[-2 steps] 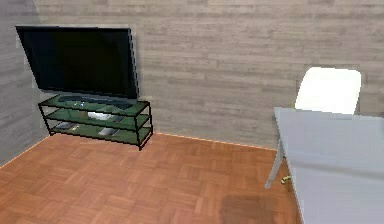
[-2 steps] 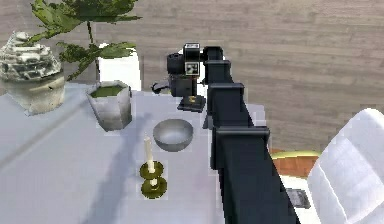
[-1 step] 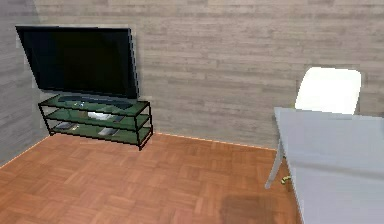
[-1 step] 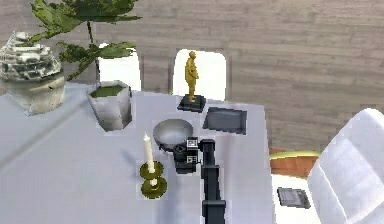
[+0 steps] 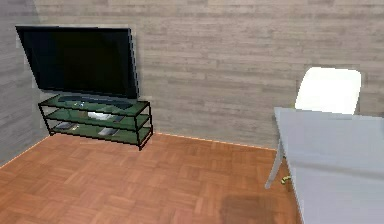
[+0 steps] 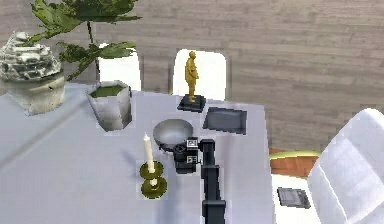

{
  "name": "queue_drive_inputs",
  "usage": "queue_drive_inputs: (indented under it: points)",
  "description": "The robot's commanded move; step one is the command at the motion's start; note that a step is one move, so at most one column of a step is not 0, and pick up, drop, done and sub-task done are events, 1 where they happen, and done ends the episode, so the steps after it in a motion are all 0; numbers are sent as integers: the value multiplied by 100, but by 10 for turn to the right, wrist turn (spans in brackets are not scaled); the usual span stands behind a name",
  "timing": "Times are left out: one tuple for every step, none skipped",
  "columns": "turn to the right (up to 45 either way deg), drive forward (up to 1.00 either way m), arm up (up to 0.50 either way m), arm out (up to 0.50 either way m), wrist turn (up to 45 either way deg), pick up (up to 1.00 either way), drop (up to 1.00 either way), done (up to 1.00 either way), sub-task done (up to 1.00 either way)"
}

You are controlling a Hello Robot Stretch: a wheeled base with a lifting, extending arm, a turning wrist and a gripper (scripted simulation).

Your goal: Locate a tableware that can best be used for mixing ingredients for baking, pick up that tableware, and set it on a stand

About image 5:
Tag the grey table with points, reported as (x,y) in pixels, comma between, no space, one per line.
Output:
(336,160)

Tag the black television set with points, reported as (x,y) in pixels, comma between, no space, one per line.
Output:
(80,60)

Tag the white chair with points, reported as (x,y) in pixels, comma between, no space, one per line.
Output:
(328,90)

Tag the green glass television stand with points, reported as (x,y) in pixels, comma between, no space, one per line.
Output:
(130,121)

